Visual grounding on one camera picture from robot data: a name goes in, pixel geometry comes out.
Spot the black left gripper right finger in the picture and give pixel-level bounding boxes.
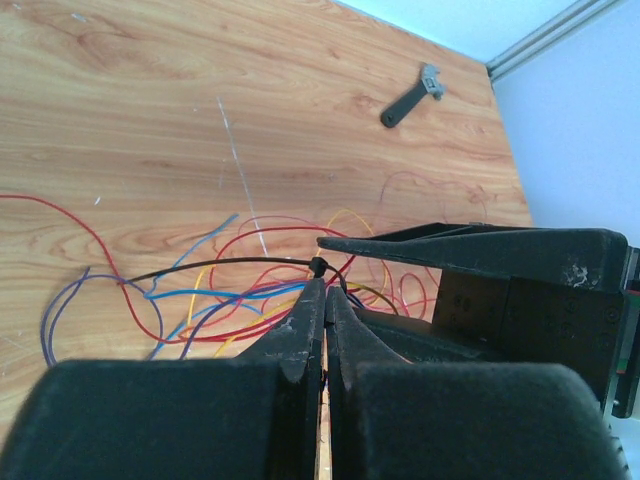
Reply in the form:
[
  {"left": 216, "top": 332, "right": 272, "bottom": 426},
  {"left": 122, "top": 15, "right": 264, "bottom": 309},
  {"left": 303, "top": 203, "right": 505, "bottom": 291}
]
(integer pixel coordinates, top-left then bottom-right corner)
[{"left": 326, "top": 287, "right": 625, "bottom": 479}]

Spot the black zip tie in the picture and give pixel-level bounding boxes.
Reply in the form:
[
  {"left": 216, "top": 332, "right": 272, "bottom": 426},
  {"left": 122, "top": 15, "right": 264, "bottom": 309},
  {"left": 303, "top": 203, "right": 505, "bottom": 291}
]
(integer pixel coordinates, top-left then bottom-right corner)
[{"left": 129, "top": 256, "right": 350, "bottom": 296}]

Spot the red wire tangle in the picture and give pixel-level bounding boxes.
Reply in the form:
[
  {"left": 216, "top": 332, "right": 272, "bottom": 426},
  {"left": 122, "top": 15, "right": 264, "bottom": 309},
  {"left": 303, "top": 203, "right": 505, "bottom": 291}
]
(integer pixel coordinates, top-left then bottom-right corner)
[{"left": 0, "top": 194, "right": 441, "bottom": 346}]

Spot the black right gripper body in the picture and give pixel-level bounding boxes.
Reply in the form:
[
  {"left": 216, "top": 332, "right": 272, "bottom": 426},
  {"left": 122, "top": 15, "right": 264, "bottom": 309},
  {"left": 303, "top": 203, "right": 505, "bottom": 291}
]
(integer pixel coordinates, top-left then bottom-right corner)
[{"left": 433, "top": 271, "right": 639, "bottom": 418}]

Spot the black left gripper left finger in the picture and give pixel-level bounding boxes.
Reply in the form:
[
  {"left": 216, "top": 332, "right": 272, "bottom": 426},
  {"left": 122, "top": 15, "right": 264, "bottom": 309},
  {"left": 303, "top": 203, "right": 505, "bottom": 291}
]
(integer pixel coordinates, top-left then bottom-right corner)
[{"left": 1, "top": 279, "right": 326, "bottom": 479}]

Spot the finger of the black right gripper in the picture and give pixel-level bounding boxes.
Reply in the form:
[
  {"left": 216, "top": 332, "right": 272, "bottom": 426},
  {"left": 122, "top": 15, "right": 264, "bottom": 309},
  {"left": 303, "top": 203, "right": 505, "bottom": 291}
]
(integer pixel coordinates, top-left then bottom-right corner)
[{"left": 317, "top": 223, "right": 628, "bottom": 293}]

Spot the adjustable wrench black handle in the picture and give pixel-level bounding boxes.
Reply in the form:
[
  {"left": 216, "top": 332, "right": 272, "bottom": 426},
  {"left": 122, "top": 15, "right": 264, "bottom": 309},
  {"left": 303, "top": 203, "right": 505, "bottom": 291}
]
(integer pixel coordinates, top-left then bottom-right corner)
[{"left": 380, "top": 64, "right": 446, "bottom": 129}]

